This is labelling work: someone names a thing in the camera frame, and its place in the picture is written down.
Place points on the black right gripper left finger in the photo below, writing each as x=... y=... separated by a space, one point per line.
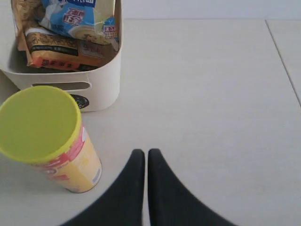
x=122 y=203

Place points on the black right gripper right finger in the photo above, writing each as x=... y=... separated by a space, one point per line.
x=171 y=203

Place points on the orange instant noodle packet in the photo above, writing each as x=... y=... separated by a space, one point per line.
x=43 y=48

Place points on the blue instant noodle packet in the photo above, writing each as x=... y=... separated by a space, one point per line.
x=89 y=20

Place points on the yellow Lays chips can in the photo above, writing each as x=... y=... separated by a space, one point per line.
x=42 y=127

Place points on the cream right plastic bin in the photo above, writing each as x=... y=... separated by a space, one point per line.
x=94 y=90

